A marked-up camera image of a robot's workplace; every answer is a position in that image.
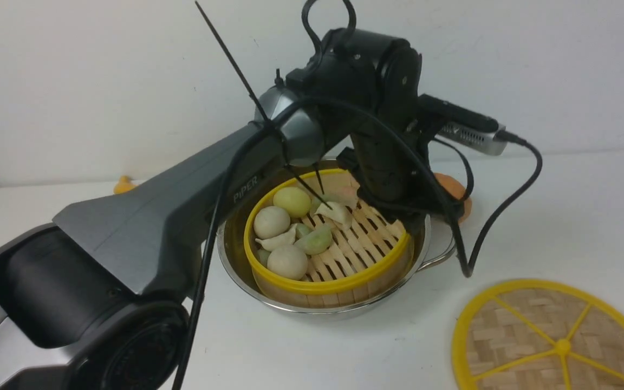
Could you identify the brown potato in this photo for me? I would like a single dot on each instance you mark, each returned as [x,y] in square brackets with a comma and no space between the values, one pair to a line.
[456,190]

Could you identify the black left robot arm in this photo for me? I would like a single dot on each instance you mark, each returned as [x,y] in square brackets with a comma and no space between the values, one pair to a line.
[94,300]

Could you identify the yellow rimmed woven steamer lid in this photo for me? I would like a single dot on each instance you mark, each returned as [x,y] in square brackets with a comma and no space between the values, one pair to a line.
[534,334]

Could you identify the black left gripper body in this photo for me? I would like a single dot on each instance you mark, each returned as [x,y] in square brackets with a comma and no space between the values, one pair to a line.
[392,184]

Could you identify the green dumpling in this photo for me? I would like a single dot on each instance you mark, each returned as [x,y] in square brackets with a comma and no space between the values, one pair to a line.
[317,241]

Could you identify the stainless steel pot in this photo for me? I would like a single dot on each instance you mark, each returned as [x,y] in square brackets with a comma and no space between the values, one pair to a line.
[235,262]

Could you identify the white round bun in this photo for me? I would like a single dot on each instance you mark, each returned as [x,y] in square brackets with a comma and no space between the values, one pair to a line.
[271,221]
[288,261]

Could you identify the pink tinted dumpling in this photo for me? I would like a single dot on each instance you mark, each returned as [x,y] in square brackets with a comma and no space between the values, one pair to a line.
[345,195]

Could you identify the yellow bamboo steamer basket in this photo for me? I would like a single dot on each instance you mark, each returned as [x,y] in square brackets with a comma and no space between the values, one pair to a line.
[362,262]

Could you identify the yellow squash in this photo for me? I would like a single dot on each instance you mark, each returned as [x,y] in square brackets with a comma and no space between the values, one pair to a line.
[124,184]

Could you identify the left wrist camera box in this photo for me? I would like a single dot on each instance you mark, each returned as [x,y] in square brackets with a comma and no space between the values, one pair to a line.
[464,126]

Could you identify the yellow-green round bun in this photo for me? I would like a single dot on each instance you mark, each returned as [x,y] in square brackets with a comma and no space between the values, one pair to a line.
[293,200]

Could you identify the pale white dumpling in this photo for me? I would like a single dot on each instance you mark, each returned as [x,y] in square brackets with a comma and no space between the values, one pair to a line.
[285,239]

